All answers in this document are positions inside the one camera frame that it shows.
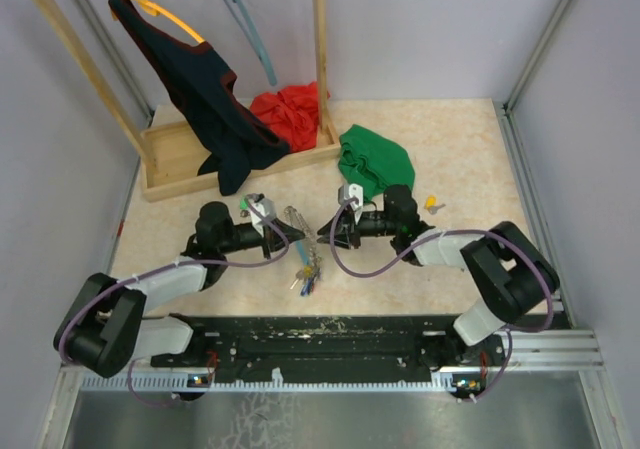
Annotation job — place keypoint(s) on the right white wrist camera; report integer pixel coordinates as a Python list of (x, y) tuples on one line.
[(351, 196)]

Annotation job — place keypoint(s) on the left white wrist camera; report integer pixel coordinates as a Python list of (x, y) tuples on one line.
[(261, 209)]

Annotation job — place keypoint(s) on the yellow hanger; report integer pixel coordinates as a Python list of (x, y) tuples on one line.
[(155, 10)]

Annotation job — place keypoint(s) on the large keyring with blue handle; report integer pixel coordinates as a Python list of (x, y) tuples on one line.
[(311, 272)]

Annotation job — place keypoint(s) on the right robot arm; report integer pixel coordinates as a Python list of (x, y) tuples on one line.
[(514, 280)]

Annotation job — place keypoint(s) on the dark navy garment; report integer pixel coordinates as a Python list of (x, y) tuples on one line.
[(200, 85)]

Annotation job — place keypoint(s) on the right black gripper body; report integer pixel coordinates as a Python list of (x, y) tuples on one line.
[(375, 224)]

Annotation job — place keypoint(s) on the yellow tag key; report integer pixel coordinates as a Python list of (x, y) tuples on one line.
[(431, 205)]

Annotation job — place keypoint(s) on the green tag key left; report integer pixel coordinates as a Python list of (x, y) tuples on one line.
[(244, 208)]

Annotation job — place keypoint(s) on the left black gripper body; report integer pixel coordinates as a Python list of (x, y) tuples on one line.
[(251, 238)]

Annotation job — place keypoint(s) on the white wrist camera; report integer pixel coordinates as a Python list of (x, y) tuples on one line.
[(261, 209), (351, 196)]

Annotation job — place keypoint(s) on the grey blue hanger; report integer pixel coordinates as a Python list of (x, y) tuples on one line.
[(240, 14)]

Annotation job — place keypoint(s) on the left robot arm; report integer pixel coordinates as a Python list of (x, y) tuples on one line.
[(107, 326)]

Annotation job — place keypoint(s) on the green cloth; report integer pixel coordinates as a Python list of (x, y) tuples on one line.
[(373, 162)]

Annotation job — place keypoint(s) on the red cloth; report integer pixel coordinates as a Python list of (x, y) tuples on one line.
[(292, 114)]

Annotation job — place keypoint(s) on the wooden clothes rack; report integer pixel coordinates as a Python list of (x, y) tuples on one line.
[(170, 154)]

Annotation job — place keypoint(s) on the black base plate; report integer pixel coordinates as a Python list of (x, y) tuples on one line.
[(330, 349)]

